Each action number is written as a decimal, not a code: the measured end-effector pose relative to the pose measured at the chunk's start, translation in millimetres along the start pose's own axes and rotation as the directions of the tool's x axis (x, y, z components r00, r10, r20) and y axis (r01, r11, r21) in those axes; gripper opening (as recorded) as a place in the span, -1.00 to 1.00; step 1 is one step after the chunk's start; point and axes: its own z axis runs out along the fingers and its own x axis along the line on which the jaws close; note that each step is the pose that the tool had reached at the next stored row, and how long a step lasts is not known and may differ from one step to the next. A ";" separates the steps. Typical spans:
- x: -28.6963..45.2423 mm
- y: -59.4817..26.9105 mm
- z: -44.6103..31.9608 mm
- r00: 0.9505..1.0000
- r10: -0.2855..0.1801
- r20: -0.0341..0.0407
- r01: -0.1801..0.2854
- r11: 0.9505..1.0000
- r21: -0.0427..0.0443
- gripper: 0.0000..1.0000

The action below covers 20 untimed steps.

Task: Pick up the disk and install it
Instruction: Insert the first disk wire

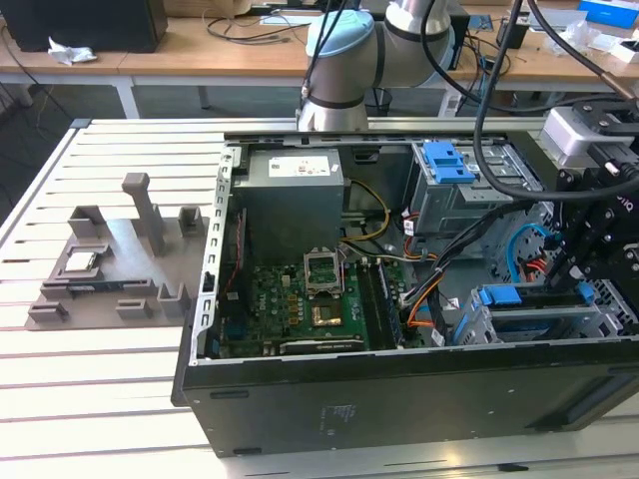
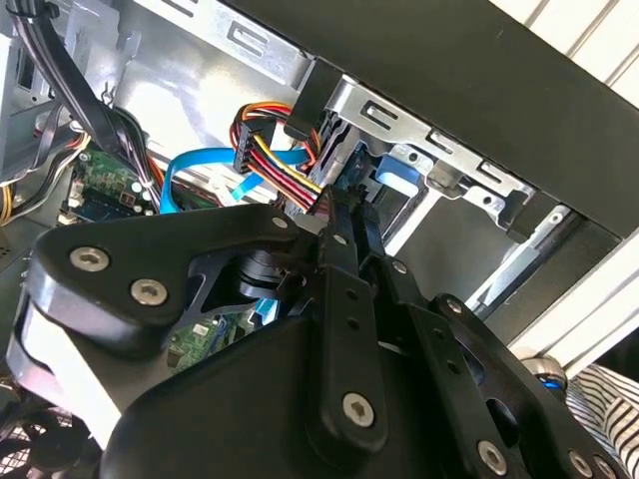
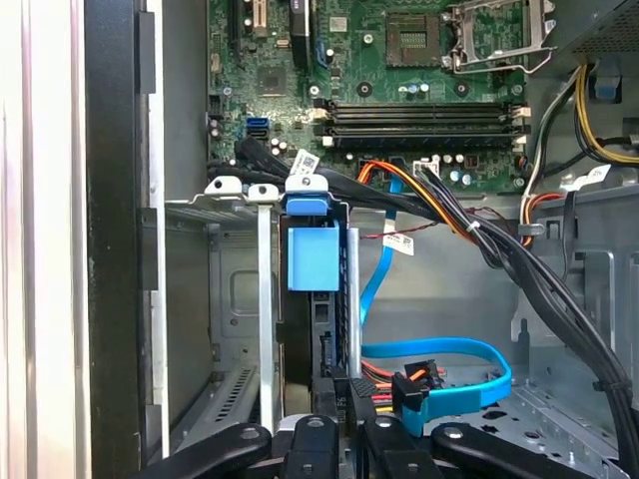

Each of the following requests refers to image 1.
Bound black mesh waste bin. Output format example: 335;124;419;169
363;87;394;119

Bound hard disk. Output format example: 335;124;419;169
477;282;596;343

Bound yellow wire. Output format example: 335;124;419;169
342;179;391;245

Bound long orange wire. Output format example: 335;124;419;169
406;278;445;330

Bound short orange red wires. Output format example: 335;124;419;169
523;254;551;280

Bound clear plastic bag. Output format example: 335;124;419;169
543;19;605;56

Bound metal drive cage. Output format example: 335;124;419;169
406;142;545;239

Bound black cable copper end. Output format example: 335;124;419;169
528;0;639;104

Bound dark blue RAM stick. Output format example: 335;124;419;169
42;281;156;295

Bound metal disk bay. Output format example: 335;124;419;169
456;281;625;345

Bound green motherboard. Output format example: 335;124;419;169
219;258;405;358

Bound large black box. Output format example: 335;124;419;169
2;0;169;54

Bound CPU socket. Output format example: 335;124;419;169
310;298;345;329

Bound thick black cable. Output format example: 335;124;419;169
472;0;558;204

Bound long wooden desk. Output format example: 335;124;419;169
0;0;314;120

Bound crumpled white paper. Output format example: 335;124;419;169
47;35;99;66

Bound small white open box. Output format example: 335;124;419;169
616;38;639;65

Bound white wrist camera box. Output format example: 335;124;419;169
541;106;603;164

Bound silver CPU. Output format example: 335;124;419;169
64;251;99;273

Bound black wire bundle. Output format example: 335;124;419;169
398;197;538;308

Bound black RAM slot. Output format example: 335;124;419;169
356;261;383;350

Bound metal socket cover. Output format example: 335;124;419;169
303;248;345;299

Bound thin locking lever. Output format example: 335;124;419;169
334;245;347;296

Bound blue RAM slot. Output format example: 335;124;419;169
374;258;403;349

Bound blue plastic latch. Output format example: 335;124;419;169
421;141;475;185

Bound cluttered wooden desk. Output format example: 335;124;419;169
368;4;639;119

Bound grey parts rack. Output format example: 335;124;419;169
24;172;211;331

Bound black PC case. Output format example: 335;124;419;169
171;130;639;458

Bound blue white box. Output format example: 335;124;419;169
578;0;639;26

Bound light blue wire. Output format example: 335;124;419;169
506;222;564;285

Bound grey power supply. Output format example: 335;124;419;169
233;149;345;250

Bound small black container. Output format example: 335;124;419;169
496;19;530;50

